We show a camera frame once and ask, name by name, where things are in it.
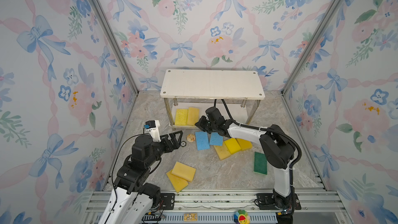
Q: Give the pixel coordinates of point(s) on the aluminium left corner post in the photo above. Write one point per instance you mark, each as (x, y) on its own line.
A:
(106, 27)

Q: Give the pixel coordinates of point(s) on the yellow orange-backed sponge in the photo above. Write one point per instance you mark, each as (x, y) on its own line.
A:
(184, 171)

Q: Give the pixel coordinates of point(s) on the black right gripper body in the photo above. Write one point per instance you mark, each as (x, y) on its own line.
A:
(213, 128)

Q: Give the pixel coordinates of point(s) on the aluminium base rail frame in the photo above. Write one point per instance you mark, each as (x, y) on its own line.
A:
(318, 206)

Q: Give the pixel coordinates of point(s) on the pale yellow sponge under stack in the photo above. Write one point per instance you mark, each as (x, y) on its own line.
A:
(222, 151)

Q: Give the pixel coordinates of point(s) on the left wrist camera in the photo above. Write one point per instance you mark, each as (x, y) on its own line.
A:
(152, 127)

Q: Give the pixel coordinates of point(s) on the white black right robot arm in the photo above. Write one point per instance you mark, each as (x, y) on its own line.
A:
(281, 152)

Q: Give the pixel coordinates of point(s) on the yellow sponge near shelf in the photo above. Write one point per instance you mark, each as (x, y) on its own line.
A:
(244, 144)

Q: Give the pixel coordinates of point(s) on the pale yellow sponge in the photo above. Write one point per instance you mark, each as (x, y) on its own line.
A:
(193, 116)
(222, 151)

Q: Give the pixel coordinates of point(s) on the bright yellow cellulose sponge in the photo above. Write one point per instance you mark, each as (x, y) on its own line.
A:
(181, 117)

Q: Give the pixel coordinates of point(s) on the white two-tier metal shelf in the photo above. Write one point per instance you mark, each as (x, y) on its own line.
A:
(184, 88)

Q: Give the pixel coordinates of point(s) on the bright yellow foam sponge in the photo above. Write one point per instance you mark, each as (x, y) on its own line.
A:
(232, 145)

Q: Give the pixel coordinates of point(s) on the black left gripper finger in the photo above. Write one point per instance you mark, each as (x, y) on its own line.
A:
(175, 138)
(173, 147)

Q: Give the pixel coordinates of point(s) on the colourful round toy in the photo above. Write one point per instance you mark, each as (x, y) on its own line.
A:
(241, 217)

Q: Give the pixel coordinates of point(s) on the aluminium right corner post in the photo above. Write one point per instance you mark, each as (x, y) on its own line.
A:
(319, 31)

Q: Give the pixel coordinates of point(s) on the aluminium corner post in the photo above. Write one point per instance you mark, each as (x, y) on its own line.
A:
(319, 31)
(106, 27)

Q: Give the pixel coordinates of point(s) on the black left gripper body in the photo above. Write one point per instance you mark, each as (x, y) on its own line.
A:
(158, 149)

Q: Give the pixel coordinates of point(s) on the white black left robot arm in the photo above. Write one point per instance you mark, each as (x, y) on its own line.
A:
(133, 200)

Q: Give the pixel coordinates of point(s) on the left blue sponge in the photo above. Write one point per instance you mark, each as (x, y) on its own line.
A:
(202, 140)

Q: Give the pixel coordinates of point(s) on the blue sponge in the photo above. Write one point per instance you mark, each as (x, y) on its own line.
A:
(216, 139)
(202, 140)

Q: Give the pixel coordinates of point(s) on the small yellow tag board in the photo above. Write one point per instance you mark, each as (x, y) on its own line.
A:
(190, 217)

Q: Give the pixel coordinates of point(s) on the green scouring sponge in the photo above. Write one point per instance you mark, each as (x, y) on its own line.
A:
(260, 163)

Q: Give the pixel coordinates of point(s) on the yellow green-backed sponge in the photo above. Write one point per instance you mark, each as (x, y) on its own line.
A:
(178, 183)

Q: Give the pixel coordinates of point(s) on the right blue sponge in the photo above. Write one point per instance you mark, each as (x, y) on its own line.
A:
(216, 139)

